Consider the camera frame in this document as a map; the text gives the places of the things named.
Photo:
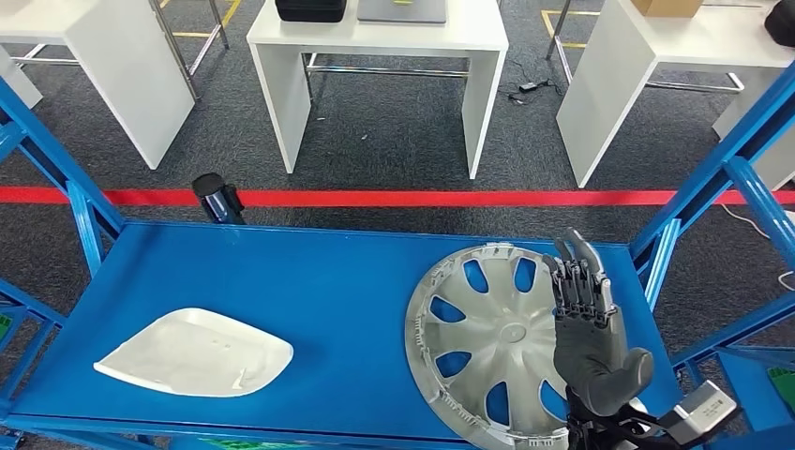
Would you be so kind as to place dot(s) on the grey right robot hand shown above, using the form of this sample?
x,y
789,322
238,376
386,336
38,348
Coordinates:
x,y
590,360

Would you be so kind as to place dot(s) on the silver wheel hubcap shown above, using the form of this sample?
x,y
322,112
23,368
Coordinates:
x,y
497,323

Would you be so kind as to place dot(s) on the blue metal shelf rack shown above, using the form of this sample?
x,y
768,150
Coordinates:
x,y
341,298
745,385
25,298

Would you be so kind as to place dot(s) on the white plastic panel part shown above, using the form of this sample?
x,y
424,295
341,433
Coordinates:
x,y
192,351

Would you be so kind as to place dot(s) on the red barrier belt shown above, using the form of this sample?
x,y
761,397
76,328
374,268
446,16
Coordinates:
x,y
404,198

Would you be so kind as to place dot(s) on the white table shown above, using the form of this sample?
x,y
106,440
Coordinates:
x,y
745,99
15,81
136,81
372,34
608,93

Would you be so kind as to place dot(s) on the black power adapter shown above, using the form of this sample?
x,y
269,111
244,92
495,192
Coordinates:
x,y
529,87

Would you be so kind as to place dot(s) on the cardboard box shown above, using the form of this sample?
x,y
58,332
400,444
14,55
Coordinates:
x,y
667,7

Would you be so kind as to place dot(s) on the black bag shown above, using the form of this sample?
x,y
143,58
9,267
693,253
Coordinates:
x,y
782,22

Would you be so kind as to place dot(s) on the grey laptop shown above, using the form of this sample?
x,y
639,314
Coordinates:
x,y
400,12

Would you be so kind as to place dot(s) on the black box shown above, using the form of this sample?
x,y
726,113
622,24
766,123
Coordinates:
x,y
310,9

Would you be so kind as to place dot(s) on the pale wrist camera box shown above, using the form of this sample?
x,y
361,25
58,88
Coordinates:
x,y
705,410

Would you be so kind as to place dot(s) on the black stanchion post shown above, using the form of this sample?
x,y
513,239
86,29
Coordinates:
x,y
214,199

